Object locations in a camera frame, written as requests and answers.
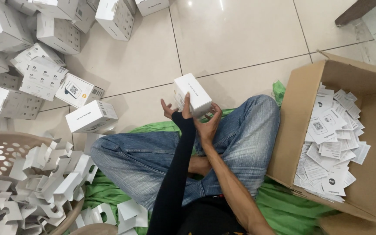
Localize person's right hand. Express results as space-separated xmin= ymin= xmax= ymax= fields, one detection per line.
xmin=193 ymin=103 xmax=223 ymax=146

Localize person's left hand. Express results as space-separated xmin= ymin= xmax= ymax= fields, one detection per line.
xmin=161 ymin=92 xmax=194 ymax=124

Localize white plain product box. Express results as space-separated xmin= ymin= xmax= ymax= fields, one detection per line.
xmin=173 ymin=73 xmax=213 ymax=119

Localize person's bare foot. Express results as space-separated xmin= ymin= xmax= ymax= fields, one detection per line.
xmin=188 ymin=156 xmax=213 ymax=177

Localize person's blue jeans legs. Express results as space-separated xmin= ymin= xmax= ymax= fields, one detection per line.
xmin=90 ymin=95 xmax=281 ymax=211

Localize person's black shirt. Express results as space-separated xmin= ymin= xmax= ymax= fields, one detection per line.
xmin=178 ymin=194 xmax=251 ymax=235

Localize green cloth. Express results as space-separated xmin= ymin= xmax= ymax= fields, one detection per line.
xmin=62 ymin=81 xmax=340 ymax=235

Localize pile of white paper leaflets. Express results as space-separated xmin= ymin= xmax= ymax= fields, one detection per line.
xmin=293 ymin=82 xmax=371 ymax=203

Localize heap of white printed boxes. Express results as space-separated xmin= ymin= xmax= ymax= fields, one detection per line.
xmin=0 ymin=0 xmax=170 ymax=134

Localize pile of white cardboard inserts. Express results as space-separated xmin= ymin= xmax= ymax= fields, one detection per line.
xmin=0 ymin=132 xmax=149 ymax=235

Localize brown wooden furniture leg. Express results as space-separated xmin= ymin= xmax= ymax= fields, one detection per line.
xmin=334 ymin=0 xmax=376 ymax=27

